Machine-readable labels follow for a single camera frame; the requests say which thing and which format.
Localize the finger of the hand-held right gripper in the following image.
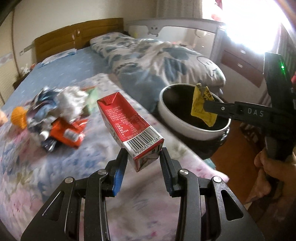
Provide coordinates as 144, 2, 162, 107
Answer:
203, 100, 269, 120

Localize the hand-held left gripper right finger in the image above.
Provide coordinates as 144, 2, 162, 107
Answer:
159, 147, 265, 241

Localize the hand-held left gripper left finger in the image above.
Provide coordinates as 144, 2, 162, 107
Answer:
21, 147, 129, 241

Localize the yellow wrapper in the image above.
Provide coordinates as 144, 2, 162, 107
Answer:
191, 83, 218, 127

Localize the red milk carton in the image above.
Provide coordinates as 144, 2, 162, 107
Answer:
97, 91, 165, 172

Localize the white and black bowl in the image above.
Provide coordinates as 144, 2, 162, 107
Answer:
158, 83, 232, 160

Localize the orange foam fruit net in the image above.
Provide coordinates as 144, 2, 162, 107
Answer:
11, 106, 29, 129

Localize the person's right hand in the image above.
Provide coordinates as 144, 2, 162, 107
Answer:
254, 148, 296, 202

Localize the brown drawer dresser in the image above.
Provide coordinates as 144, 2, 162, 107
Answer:
221, 28, 271, 87

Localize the floral pink blanket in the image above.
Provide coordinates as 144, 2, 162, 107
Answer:
0, 73, 229, 241

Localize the orange snack packet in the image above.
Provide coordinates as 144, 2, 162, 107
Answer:
50, 117, 88, 147

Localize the green packet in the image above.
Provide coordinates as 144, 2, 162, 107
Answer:
84, 87, 101, 116

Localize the white crumpled paper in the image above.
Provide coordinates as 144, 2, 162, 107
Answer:
55, 87, 89, 121

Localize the blue leaf print quilt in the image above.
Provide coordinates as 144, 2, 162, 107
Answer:
90, 32, 226, 114

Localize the blue bed sheet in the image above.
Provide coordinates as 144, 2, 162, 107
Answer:
5, 45, 121, 112

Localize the blue white pillow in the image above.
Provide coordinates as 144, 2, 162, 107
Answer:
38, 49, 77, 66

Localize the dark wooden nightstand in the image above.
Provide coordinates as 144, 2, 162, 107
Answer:
13, 74, 26, 90

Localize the wooden headboard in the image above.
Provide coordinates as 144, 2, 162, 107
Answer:
34, 18, 124, 63

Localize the white crib rail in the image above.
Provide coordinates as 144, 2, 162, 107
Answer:
125, 19, 226, 58

